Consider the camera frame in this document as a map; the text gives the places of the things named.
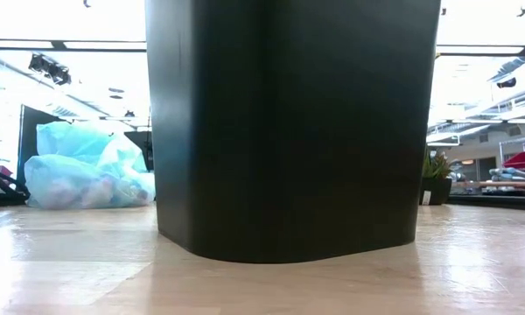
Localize black trash bin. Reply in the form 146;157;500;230
144;0;443;265

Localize teal plastic trash bag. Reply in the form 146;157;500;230
23;120;157;211

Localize black partition panel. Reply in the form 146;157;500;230
123;129;155;172

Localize potted succulent plant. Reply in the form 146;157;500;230
418;148;454;207

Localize black ceiling spotlights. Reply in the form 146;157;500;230
27;52;73;86

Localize wooden workbench on casters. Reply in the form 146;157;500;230
451;179;525;191

